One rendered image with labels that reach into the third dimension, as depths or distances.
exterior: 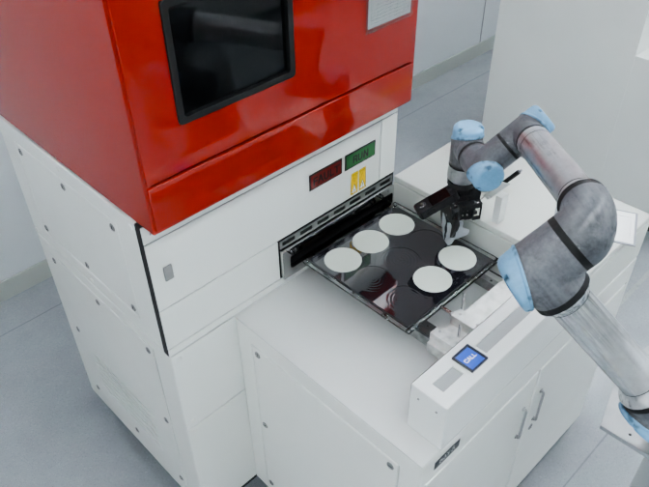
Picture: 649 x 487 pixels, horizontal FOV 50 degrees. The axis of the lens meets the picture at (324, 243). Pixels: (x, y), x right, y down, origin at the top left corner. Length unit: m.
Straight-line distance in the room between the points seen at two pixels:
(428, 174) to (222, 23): 0.91
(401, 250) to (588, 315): 0.66
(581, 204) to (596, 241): 0.07
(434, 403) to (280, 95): 0.72
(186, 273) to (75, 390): 1.32
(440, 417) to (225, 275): 0.62
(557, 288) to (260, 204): 0.73
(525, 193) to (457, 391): 0.75
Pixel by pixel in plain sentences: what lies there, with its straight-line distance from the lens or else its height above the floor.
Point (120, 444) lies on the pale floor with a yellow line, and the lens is 2.65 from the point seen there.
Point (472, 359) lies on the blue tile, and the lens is 1.53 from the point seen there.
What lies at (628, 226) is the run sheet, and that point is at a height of 0.97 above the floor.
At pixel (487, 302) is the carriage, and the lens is 1.78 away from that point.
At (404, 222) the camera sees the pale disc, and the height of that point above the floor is 0.90.
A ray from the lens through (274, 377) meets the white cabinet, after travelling 1.81.
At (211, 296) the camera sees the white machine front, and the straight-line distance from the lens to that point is 1.71.
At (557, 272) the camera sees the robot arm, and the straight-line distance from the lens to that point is 1.29.
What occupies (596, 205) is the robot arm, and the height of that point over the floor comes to 1.37.
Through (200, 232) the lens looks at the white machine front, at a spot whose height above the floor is 1.13.
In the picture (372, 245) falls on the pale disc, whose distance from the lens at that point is 1.88.
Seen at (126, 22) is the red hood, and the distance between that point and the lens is 1.23.
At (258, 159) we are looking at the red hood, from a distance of 1.52.
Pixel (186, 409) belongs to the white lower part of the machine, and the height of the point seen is 0.60.
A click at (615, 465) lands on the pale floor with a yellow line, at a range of 2.67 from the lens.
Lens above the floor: 2.10
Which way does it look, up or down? 40 degrees down
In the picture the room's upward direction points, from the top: 1 degrees counter-clockwise
